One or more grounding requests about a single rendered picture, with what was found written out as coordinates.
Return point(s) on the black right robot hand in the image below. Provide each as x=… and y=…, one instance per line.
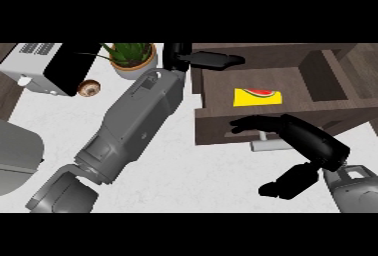
x=315, y=143

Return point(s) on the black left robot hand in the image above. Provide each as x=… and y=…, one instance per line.
x=176, y=56

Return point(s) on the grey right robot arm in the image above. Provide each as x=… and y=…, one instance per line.
x=356, y=193

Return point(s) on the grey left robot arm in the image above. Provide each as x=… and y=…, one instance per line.
x=133, y=123

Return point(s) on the dark wooden open drawer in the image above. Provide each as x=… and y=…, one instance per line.
x=219, y=85

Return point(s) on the brown cup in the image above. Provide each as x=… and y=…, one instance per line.
x=89, y=88

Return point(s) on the dark wooden drawer front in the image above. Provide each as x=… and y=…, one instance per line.
x=212, y=128

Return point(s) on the potted green plant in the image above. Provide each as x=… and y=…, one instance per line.
x=132, y=60

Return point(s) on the yellow watermelon print box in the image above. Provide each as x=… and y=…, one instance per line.
x=256, y=98

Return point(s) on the dark wooden cabinet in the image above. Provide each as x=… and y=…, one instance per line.
x=275, y=53

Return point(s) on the white microwave with black door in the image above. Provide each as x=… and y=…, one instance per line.
x=34, y=66

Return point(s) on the grey rounded appliance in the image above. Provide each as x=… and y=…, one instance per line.
x=17, y=160

